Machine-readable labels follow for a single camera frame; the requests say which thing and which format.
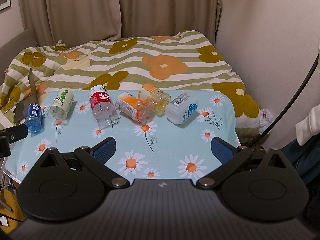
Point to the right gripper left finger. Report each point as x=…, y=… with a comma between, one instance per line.
x=95, y=158

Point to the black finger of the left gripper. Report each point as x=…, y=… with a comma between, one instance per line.
x=13, y=134

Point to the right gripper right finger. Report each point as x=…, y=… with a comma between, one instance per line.
x=231, y=159

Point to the red label bottle cup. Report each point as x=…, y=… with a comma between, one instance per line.
x=103, y=109

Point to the white sleeve forearm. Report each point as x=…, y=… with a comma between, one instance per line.
x=308, y=127

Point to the green label bottle cup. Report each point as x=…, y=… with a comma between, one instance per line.
x=61, y=105

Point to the orange white label bottle cup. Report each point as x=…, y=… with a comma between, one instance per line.
x=137, y=109

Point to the white blue label bottle cup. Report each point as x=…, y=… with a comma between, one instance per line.
x=181, y=108

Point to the yellow orange bottle cup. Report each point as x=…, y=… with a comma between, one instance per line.
x=155, y=96

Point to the light blue daisy tablecloth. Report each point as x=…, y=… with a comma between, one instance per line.
x=157, y=150

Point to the grey sofa headboard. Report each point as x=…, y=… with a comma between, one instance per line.
x=23, y=40

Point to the floral striped duvet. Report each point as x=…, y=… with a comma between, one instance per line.
x=185, y=61

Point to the beige curtain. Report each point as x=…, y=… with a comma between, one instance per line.
x=78, y=21

